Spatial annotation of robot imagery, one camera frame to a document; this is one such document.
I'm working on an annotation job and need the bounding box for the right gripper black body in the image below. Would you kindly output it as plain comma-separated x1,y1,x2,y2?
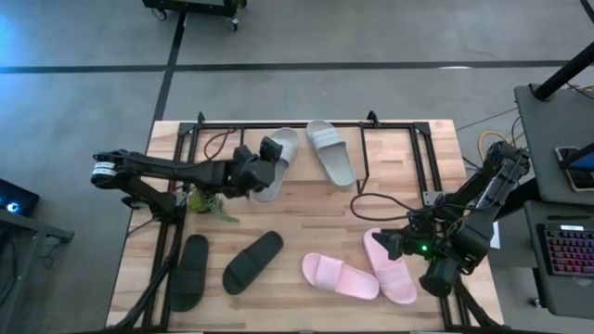
402,211,449,261

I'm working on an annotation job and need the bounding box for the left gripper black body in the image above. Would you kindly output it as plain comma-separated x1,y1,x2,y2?
225,145,278,199

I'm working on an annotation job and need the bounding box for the pink rubber slide sandal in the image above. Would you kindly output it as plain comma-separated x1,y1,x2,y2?
301,251,381,302
362,226,419,306

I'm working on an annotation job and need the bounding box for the grey rubber slide sandal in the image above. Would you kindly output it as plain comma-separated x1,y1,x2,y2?
305,119,357,190
250,128,301,204

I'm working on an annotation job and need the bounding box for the black rubber slide sandal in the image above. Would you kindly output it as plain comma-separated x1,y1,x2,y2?
170,233,211,314
222,230,285,296

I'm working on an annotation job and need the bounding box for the small potted succulent plant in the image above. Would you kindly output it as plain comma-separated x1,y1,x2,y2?
187,186,241,225

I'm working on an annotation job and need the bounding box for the white paper sheet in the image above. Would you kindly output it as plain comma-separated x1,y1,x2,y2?
489,221,503,251

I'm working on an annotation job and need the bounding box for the grey keyboard desk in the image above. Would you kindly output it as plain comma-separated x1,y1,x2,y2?
523,199,594,321

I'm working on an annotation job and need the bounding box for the backlit rainbow keyboard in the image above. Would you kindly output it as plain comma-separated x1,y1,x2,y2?
536,223,594,279

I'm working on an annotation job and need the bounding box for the grey desk top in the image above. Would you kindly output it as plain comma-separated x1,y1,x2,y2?
513,83,594,207

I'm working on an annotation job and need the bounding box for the black smartphone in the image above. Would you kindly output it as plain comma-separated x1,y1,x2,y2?
554,146,594,194

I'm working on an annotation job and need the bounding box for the black cart with caster wheels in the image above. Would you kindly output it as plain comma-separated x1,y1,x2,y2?
141,0,249,32

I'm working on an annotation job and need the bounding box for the tablet with blue screen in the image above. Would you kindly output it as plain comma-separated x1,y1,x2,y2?
559,141,594,173

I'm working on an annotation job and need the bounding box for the black monitor pole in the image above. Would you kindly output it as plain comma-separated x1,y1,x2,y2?
531,41,594,102

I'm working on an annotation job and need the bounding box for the dark metal equipment stand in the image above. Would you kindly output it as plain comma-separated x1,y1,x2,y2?
0,207,75,334

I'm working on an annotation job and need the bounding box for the black device with blue light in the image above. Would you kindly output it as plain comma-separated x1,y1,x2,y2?
0,178,41,218

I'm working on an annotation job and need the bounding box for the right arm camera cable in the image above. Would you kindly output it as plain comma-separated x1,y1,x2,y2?
349,191,421,223

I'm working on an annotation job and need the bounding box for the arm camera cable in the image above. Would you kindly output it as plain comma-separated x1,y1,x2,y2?
349,191,421,223
202,126,241,162

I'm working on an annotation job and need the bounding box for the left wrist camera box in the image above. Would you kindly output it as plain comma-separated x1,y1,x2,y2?
258,135,284,162

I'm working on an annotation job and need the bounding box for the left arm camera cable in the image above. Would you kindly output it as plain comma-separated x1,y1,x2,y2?
202,126,241,162

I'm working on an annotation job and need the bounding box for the yellow cable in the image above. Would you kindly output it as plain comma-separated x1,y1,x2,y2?
477,130,516,159

